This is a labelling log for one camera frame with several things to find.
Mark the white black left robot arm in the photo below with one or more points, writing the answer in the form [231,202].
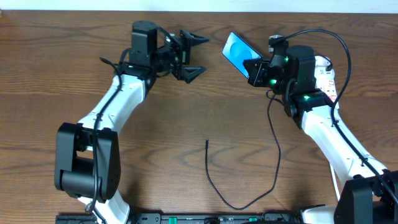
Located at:
[87,161]

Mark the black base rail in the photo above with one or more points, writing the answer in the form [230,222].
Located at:
[156,218]

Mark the white power strip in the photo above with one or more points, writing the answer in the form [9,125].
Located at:
[324,74]

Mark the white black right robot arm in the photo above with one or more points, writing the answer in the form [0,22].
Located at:
[306,83]

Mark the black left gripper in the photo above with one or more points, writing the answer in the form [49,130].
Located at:
[181,55]

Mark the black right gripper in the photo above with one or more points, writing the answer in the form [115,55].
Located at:
[255,72]

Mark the blue Galaxy smartphone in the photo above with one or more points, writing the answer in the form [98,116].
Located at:
[236,50]

